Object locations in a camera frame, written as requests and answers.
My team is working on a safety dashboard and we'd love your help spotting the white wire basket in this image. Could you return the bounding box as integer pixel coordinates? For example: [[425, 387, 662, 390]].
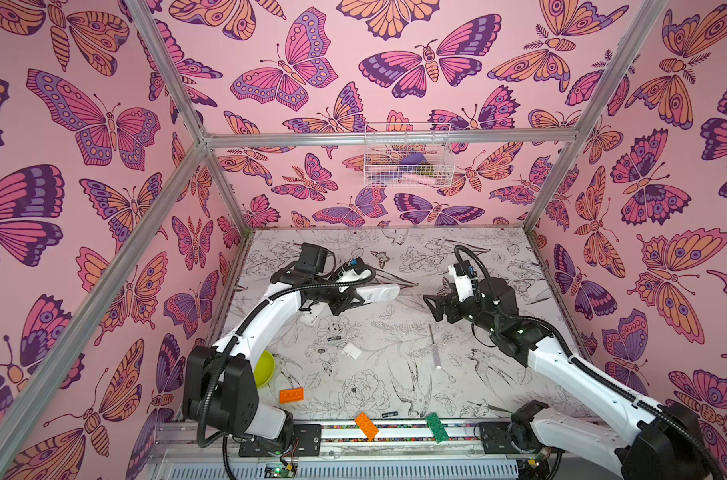
[[361, 122, 455, 190]]

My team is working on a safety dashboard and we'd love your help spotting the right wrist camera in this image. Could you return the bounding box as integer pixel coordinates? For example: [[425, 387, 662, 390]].
[[449, 262, 477, 302]]

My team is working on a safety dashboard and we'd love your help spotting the purple object in basket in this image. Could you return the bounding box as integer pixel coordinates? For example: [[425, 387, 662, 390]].
[[399, 152, 429, 169]]

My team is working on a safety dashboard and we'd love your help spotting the aluminium front rail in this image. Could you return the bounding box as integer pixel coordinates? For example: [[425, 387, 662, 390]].
[[152, 416, 647, 460]]

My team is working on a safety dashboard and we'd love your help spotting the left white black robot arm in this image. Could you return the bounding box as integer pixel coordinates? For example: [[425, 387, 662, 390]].
[[182, 243, 401, 454]]

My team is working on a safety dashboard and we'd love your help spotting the orange lego brick on rail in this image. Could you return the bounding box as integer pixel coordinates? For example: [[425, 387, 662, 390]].
[[355, 412, 379, 441]]

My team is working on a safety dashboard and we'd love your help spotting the small green circuit board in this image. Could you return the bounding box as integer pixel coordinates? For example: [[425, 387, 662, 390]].
[[264, 463, 298, 479]]

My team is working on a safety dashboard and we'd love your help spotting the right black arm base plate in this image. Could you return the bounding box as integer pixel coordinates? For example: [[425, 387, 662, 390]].
[[473, 420, 561, 456]]

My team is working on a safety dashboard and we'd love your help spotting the white battery cover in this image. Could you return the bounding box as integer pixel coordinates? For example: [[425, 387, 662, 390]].
[[343, 343, 363, 360]]

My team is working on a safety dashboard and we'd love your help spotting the orange lego brick left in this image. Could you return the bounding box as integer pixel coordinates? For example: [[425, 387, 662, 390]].
[[279, 387, 305, 404]]

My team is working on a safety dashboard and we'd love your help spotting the white slotted cable duct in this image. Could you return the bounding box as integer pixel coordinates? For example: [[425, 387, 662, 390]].
[[158, 458, 521, 480]]

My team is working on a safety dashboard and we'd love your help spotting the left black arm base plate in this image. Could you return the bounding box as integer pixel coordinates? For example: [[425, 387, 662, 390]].
[[239, 424, 323, 458]]

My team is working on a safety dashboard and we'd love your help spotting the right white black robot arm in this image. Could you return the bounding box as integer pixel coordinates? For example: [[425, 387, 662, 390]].
[[423, 245, 725, 479]]

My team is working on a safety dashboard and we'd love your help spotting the lime green bowl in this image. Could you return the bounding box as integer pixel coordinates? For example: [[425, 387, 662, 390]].
[[254, 350, 276, 388]]

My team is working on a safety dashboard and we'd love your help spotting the white remote control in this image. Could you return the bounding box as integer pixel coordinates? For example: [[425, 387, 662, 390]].
[[354, 284, 401, 304]]

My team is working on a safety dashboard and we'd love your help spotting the thin grey screwdriver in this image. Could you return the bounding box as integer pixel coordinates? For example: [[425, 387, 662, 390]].
[[429, 325, 443, 370]]

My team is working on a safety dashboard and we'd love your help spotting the green lego brick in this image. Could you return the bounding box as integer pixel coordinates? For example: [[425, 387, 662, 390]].
[[425, 412, 449, 444]]

